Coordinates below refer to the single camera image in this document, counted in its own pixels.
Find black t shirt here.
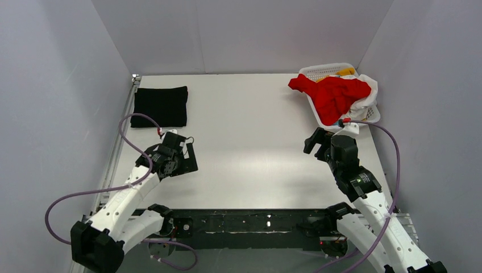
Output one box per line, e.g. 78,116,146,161
134,86,188,127

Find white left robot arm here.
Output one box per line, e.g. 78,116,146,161
70,130,198,272

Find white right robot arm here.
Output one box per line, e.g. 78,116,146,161
304,127,447,272

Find red t shirt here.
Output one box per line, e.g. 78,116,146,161
288,74,370,126

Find white t shirt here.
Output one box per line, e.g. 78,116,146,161
331,74,378,121

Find white plastic laundry basket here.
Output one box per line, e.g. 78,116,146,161
288,63,381,132

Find yellow t shirt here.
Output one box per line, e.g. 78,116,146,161
316,68,356,82

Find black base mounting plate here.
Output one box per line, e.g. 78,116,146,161
140,209,349,256

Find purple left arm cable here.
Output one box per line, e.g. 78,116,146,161
44,113,198,272

